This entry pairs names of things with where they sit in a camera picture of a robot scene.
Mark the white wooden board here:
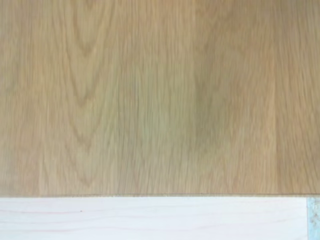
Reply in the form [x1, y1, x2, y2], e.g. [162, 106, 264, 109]
[0, 195, 309, 240]

